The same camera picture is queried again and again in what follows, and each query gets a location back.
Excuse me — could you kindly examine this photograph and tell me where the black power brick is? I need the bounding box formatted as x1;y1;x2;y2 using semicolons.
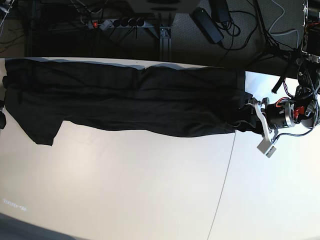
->
209;0;231;23
190;7;224;44

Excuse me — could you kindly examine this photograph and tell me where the grey power strip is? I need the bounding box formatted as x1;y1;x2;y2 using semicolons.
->
85;17;148;31

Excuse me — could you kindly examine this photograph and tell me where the aluminium table frame post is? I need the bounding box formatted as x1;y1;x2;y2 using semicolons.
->
158;12;173;62

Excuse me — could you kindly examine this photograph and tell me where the black tripod stand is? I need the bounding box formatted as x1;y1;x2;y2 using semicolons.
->
245;0;296;68

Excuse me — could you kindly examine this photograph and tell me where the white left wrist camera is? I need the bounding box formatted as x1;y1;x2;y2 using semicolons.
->
257;139;277;158

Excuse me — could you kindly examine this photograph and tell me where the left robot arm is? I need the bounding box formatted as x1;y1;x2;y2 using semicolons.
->
235;0;320;144

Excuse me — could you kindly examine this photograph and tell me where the grey cable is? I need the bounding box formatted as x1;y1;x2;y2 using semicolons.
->
268;0;305;51

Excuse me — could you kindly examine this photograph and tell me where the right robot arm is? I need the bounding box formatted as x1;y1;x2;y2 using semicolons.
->
0;0;14;130

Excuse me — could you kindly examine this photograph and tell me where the dark grey T-shirt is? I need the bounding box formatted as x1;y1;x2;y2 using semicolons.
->
2;59;252;146

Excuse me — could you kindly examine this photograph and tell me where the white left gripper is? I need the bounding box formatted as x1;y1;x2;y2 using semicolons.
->
234;96;316;143

